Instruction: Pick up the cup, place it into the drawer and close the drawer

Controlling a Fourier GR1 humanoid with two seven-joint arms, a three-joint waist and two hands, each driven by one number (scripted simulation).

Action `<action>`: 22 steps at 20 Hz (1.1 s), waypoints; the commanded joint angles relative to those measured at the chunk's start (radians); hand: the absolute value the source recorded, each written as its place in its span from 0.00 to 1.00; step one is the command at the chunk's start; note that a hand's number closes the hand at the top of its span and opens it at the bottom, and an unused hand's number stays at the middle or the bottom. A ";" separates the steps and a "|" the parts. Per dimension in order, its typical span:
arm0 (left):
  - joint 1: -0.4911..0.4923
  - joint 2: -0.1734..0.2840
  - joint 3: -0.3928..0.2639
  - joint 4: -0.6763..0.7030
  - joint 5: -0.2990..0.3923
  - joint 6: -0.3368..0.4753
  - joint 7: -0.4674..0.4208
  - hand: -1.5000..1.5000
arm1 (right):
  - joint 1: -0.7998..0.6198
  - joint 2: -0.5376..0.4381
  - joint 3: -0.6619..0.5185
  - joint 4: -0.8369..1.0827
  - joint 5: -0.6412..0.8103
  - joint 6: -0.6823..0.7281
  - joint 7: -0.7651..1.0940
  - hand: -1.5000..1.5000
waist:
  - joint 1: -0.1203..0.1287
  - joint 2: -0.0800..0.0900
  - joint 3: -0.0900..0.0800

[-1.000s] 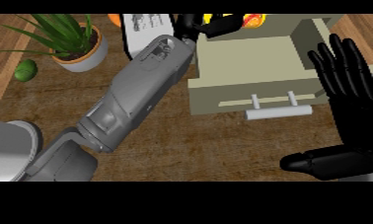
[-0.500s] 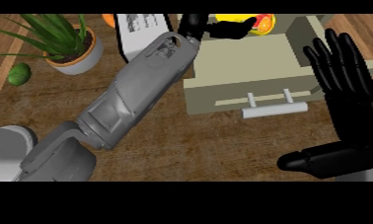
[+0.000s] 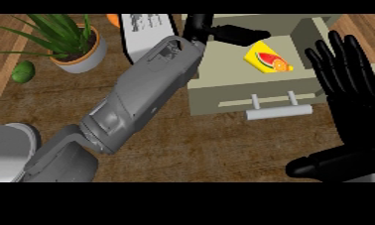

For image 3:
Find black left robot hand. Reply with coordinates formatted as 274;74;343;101
181;14;273;48

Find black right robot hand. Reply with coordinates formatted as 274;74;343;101
283;30;375;183

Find beige drawer cabinet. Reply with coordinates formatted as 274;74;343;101
180;14;343;88

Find yellow juice box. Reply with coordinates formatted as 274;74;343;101
243;40;295;74

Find orange fruit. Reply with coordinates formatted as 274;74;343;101
104;14;121;29

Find green plant in white pot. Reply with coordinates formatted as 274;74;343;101
0;14;109;75

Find green avocado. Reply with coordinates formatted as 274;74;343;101
10;59;36;84

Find beige drawer front white handle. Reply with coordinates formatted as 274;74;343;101
187;75;329;121

